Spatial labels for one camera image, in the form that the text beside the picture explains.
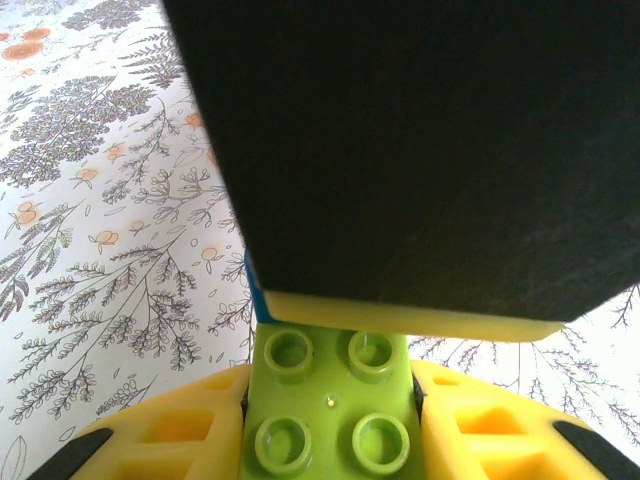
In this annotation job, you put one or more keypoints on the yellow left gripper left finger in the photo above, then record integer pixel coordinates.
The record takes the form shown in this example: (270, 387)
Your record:
(200, 450)

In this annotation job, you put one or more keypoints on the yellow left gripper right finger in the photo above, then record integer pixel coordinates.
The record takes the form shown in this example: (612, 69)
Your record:
(450, 450)

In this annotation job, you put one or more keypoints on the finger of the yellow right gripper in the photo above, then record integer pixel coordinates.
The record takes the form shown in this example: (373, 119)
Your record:
(400, 150)

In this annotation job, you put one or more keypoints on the lime green square lego brick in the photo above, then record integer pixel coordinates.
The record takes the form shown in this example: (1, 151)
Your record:
(330, 415)

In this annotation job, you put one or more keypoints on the light blue long lego brick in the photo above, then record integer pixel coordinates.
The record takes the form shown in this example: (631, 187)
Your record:
(259, 300)

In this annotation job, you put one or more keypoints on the floral patterned table cover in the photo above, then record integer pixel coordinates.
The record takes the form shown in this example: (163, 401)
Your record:
(100, 200)

